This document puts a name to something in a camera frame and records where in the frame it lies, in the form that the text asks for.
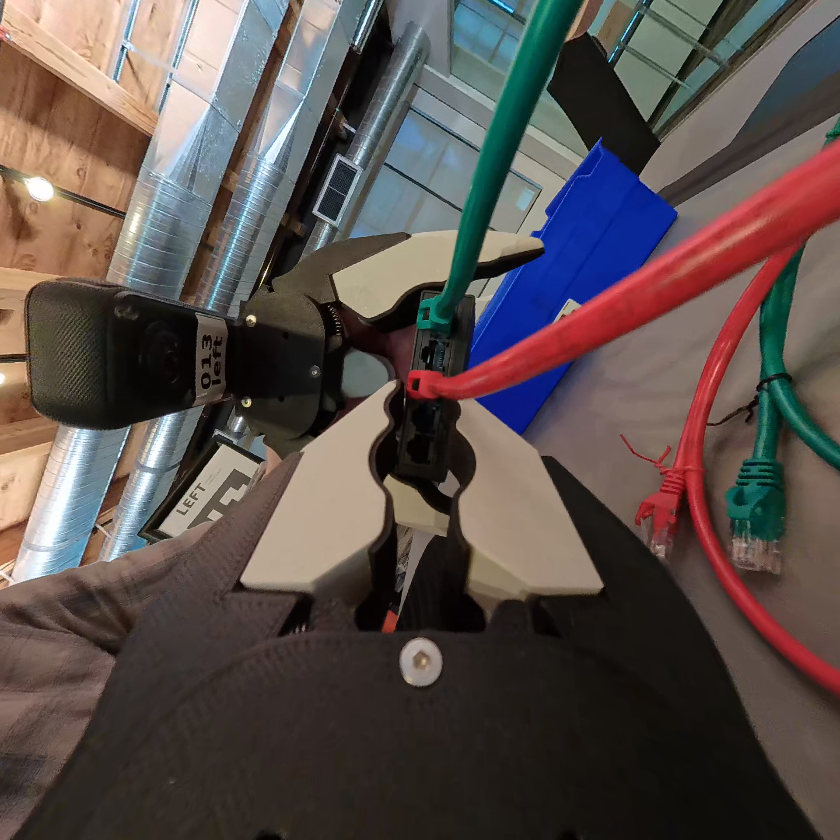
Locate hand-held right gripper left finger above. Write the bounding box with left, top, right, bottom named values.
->
left=240, top=379, right=401, bottom=631

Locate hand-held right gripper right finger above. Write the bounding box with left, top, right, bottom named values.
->
left=451, top=394, right=605, bottom=631

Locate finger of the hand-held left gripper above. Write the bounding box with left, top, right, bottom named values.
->
left=382, top=474, right=458, bottom=537
left=328, top=230, right=546, bottom=322

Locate black network switch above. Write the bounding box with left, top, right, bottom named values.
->
left=394, top=289, right=476, bottom=483

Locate green ethernet cable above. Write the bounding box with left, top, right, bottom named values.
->
left=416, top=0, right=840, bottom=575

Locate blue plastic bin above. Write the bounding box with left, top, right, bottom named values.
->
left=469, top=136, right=678, bottom=435

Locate red ethernet cable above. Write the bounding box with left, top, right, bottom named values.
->
left=406, top=141, right=840, bottom=697

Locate ceiling vent grille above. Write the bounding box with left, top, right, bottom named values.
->
left=311, top=154, right=363, bottom=227

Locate person's plaid shirt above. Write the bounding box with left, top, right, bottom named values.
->
left=0, top=453, right=303, bottom=821

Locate silver round air duct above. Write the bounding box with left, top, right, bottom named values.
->
left=305, top=20, right=433, bottom=247
left=13, top=157, right=296, bottom=581

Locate silver rectangular air duct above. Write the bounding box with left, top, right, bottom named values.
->
left=105, top=0, right=388, bottom=309

